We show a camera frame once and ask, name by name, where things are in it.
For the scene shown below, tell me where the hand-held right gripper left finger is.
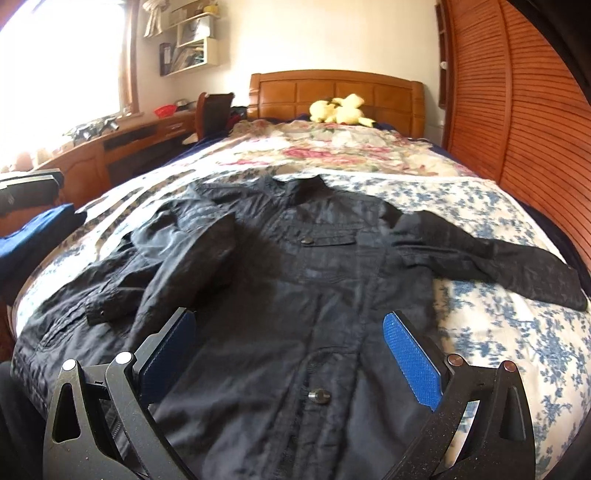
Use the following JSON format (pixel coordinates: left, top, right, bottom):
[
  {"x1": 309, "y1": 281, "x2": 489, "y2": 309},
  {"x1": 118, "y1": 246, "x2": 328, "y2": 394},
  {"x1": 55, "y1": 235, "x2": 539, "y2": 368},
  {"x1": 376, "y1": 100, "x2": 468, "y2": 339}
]
[{"x1": 41, "y1": 307, "x2": 199, "y2": 480}]

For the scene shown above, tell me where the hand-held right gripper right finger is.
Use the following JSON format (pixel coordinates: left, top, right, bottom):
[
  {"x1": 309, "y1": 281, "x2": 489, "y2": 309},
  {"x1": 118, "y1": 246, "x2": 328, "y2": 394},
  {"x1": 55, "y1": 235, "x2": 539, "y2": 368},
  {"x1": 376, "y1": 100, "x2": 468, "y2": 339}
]
[{"x1": 382, "y1": 310, "x2": 536, "y2": 480}]

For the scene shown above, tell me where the black jacket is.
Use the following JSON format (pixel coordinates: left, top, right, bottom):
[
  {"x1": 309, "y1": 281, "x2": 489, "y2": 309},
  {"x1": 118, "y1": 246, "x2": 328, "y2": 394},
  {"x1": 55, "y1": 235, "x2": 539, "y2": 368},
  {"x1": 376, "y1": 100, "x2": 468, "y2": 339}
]
[{"x1": 10, "y1": 174, "x2": 588, "y2": 480}]

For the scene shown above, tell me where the wooden desk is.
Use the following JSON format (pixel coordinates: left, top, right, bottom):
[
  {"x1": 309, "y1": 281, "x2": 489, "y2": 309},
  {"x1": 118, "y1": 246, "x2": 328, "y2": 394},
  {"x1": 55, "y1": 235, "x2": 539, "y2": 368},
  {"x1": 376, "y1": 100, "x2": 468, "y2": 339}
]
[{"x1": 0, "y1": 111, "x2": 199, "y2": 208}]

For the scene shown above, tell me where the blue floral bed sheet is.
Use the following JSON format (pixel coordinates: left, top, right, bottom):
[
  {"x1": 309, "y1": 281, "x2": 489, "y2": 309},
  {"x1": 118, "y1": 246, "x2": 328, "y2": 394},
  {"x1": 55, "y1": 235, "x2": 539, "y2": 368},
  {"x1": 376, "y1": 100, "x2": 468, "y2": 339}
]
[{"x1": 11, "y1": 117, "x2": 591, "y2": 480}]

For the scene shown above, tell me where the dark desk clutter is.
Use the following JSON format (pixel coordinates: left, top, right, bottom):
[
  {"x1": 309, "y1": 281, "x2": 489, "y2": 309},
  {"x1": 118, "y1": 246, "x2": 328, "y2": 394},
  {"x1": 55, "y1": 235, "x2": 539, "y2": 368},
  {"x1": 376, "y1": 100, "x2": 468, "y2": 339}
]
[{"x1": 64, "y1": 115, "x2": 122, "y2": 140}]

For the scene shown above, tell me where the window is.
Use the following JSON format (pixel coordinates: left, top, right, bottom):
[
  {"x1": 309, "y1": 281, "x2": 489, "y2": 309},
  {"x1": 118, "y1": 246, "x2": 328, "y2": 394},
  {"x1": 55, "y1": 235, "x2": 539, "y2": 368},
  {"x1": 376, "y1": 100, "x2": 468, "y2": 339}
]
[{"x1": 0, "y1": 0, "x2": 139, "y2": 153}]

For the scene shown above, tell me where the wooden chair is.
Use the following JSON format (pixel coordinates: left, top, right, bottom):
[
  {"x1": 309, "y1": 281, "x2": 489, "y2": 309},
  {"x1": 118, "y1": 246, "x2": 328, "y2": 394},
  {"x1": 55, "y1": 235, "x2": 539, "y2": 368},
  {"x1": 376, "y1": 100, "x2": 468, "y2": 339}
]
[{"x1": 194, "y1": 91, "x2": 236, "y2": 139}]

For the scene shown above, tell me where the white hanging cloth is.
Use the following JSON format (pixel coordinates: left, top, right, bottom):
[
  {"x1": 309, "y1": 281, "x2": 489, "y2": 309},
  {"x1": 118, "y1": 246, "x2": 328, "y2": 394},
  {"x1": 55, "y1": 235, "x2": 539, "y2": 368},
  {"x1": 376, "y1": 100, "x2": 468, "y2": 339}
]
[{"x1": 143, "y1": 0, "x2": 171, "y2": 38}]

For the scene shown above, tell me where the pink floral quilt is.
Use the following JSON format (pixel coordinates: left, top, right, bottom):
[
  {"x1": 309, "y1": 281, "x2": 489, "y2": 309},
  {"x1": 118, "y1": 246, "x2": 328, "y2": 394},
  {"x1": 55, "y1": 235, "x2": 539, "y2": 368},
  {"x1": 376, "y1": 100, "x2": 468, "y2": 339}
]
[{"x1": 203, "y1": 117, "x2": 476, "y2": 178}]

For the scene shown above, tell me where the yellow plush toy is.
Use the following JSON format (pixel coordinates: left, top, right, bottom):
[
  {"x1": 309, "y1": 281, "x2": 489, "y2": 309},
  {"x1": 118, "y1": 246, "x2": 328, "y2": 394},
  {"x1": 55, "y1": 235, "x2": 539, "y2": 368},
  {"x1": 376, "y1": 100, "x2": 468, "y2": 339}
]
[{"x1": 308, "y1": 93, "x2": 376, "y2": 127}]

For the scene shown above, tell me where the wooden bed headboard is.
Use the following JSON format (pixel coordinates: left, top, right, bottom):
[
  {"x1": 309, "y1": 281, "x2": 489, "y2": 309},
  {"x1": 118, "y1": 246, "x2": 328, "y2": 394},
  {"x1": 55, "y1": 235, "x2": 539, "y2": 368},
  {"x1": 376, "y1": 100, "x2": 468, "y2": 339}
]
[{"x1": 247, "y1": 69, "x2": 426, "y2": 139}]

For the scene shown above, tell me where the wooden louvred wardrobe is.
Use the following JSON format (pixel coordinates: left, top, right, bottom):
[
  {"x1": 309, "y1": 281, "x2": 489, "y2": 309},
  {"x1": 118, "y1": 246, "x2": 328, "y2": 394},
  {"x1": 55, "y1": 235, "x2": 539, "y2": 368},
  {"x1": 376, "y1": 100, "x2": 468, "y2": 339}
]
[{"x1": 436, "y1": 0, "x2": 591, "y2": 259}]

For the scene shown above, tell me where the white wall shelf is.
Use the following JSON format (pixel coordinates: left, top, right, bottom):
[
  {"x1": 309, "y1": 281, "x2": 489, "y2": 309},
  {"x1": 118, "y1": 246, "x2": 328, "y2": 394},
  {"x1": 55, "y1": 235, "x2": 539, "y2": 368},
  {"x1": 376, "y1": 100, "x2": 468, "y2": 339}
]
[{"x1": 145, "y1": 0, "x2": 220, "y2": 77}]

